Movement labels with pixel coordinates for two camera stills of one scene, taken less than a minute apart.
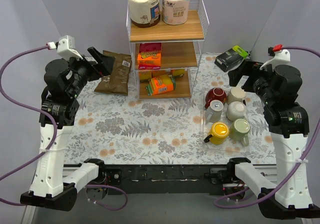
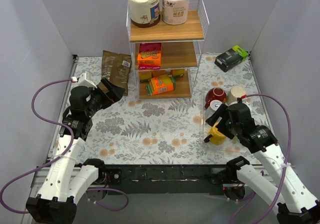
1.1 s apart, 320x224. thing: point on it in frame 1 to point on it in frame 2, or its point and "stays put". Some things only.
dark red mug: (215, 93) stays put
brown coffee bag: (117, 82) stays put
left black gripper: (94, 69) to (104, 94)
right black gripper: (247, 75) to (223, 121)
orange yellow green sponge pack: (160, 84) stays put
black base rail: (167, 180) stays put
